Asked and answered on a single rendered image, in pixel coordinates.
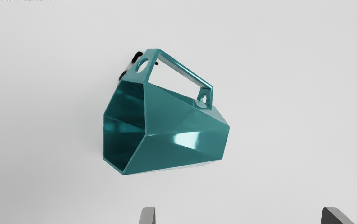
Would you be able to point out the teal faceted mug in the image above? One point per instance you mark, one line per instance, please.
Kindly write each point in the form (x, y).
(172, 137)

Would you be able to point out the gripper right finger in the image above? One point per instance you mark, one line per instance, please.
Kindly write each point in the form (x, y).
(332, 217)

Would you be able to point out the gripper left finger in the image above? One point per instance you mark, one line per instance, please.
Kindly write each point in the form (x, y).
(148, 216)

